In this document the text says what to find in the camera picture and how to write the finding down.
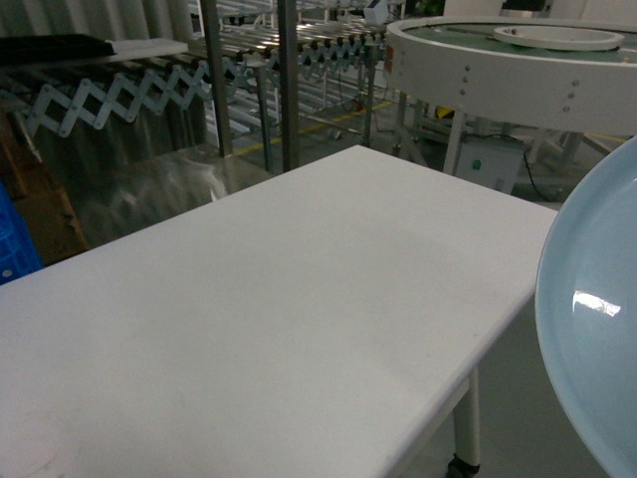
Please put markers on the white table leg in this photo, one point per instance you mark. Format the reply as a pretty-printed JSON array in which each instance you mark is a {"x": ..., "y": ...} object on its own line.
[{"x": 467, "y": 458}]

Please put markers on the light blue plate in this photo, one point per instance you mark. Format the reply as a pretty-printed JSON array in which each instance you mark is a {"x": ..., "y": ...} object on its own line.
[{"x": 585, "y": 309}]

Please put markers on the blue crate lower right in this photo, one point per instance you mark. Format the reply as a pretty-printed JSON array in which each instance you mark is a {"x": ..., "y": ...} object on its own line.
[{"x": 19, "y": 256}]

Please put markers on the white round conveyor table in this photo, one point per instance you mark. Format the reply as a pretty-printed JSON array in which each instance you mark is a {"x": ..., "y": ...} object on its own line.
[{"x": 562, "y": 75}]

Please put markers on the expandable roller conveyor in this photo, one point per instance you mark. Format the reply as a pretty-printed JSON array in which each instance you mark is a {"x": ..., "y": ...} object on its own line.
[{"x": 57, "y": 99}]

